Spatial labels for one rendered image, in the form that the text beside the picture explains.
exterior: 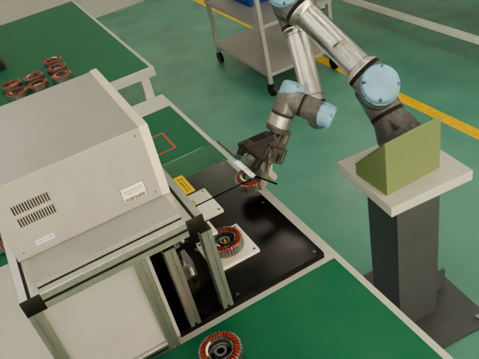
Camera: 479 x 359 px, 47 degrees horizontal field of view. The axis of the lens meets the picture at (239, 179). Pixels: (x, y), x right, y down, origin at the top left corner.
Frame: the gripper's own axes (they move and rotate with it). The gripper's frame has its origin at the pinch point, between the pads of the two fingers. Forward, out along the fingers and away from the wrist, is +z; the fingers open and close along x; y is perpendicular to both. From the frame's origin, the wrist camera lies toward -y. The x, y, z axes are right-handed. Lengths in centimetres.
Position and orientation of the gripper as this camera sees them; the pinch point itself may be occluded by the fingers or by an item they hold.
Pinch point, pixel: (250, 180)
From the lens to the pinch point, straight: 183.1
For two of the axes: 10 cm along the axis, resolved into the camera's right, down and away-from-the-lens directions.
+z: -3.4, 8.9, 3.1
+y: 8.1, 1.2, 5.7
